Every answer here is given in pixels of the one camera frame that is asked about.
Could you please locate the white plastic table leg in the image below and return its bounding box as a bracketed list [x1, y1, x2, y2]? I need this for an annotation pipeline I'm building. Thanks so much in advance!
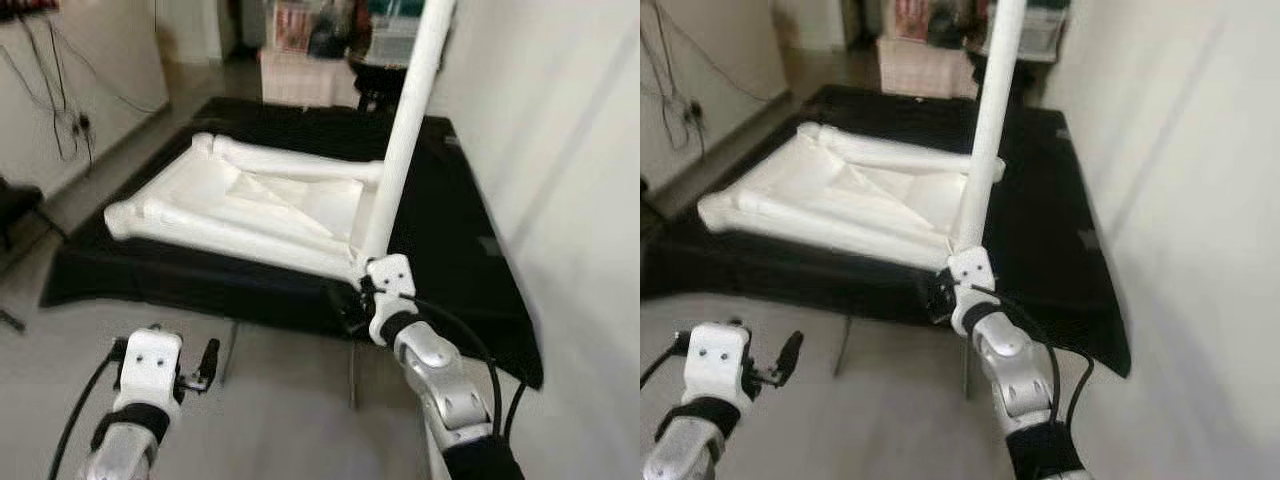
[948, 0, 1029, 256]
[800, 122, 1006, 181]
[697, 192, 953, 269]
[355, 0, 459, 271]
[103, 198, 358, 279]
[195, 133, 386, 186]

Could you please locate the white plastic children table top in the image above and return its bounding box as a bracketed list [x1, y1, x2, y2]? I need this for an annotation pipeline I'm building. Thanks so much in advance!
[697, 122, 1008, 271]
[103, 132, 401, 286]

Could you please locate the pink tablecloth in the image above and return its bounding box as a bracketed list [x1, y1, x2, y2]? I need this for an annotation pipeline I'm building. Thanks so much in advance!
[878, 38, 986, 99]
[258, 50, 366, 109]

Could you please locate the black folding chair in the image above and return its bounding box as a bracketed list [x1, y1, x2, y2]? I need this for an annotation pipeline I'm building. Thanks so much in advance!
[0, 175, 46, 331]

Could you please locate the clear plastic storage box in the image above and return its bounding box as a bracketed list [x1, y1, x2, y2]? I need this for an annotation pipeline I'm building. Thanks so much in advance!
[368, 10, 426, 66]
[1022, 5, 1071, 59]

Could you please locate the red printed box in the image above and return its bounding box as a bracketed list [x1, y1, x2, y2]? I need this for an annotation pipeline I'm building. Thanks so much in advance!
[275, 0, 313, 51]
[893, 0, 931, 41]

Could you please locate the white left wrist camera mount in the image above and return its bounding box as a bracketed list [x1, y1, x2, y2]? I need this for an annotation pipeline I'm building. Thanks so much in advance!
[118, 328, 184, 406]
[685, 322, 756, 411]

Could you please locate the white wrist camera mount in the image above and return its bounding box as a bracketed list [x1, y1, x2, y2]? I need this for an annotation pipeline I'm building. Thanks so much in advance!
[945, 247, 1001, 336]
[118, 328, 184, 406]
[685, 322, 756, 411]
[365, 253, 419, 346]

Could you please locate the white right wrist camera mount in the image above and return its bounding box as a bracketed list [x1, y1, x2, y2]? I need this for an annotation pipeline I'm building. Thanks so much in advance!
[945, 247, 1001, 336]
[365, 253, 419, 346]

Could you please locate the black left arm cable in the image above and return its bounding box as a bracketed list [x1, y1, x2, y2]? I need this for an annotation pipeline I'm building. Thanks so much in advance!
[48, 340, 126, 480]
[640, 335, 691, 391]

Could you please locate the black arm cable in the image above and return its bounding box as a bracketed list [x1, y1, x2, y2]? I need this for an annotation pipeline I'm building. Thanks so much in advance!
[48, 340, 126, 480]
[975, 285, 1096, 431]
[640, 335, 691, 391]
[400, 295, 528, 441]

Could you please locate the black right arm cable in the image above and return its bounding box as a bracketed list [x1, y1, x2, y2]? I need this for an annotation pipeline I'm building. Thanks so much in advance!
[400, 295, 528, 441]
[975, 285, 1096, 431]

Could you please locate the black wall cable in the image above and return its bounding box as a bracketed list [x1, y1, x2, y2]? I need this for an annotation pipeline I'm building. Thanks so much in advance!
[0, 15, 163, 166]
[645, 0, 791, 161]

